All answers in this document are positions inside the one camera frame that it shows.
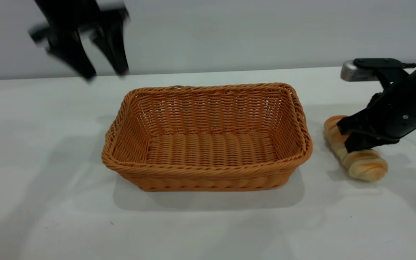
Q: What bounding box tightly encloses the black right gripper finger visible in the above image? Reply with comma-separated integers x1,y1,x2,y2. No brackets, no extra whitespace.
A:
344,132,400,153
337,110,384,135

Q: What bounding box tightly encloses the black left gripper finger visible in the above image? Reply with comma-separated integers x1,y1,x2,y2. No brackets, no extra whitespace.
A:
91,22,130,77
48,32,97,81

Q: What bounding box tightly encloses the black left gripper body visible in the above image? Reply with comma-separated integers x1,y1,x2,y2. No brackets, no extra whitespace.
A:
29,0,130,43

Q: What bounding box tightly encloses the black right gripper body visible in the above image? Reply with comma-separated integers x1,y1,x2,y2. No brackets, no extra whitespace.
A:
365,51,416,139

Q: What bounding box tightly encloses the striped long bread roll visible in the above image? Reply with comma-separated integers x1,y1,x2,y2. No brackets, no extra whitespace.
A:
324,115,388,182

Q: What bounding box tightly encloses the orange woven wicker basket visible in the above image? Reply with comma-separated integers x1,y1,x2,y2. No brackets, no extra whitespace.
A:
101,83,313,192

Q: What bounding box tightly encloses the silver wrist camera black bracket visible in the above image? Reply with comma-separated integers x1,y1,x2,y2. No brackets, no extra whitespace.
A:
341,58,416,90

